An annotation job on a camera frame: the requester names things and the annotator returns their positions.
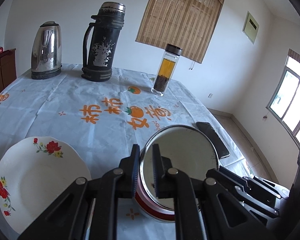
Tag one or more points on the glass tea bottle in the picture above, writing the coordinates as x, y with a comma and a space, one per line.
166, 69

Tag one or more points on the light blue printed tablecloth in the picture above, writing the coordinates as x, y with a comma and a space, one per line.
100, 120

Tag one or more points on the red enamel bowl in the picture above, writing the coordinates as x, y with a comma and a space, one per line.
189, 150

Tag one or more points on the brown wooden sideboard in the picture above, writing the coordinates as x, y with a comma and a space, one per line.
7, 68

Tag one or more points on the stainless steel electric kettle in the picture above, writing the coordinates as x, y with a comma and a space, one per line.
46, 52

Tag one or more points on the black smartphone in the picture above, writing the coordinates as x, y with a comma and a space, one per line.
220, 147

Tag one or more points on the bamboo window blind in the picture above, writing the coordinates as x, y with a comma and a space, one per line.
187, 24

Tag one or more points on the wall electrical panel box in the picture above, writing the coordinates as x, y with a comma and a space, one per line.
250, 27

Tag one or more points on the black worn thermos flask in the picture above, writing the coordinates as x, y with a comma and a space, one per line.
100, 41

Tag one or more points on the window with frame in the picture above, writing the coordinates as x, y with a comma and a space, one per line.
285, 101

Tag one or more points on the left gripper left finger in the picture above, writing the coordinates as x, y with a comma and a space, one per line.
87, 209

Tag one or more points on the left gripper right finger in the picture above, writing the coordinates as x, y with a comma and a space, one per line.
203, 209

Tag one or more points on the red flower white plate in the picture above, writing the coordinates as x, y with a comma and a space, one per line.
33, 173

